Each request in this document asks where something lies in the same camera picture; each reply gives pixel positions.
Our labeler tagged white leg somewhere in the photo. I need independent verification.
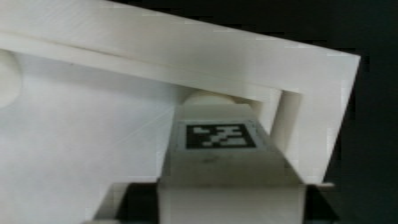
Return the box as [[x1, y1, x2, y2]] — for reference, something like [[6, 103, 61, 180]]
[[159, 93, 306, 224]]

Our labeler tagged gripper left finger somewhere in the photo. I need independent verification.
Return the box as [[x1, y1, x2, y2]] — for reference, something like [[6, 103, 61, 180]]
[[82, 183, 128, 224]]

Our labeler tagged white square tabletop tray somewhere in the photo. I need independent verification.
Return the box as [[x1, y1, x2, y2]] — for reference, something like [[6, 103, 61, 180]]
[[0, 0, 359, 224]]

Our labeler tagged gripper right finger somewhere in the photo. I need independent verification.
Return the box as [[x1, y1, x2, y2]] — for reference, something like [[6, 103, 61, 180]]
[[304, 183, 342, 224]]

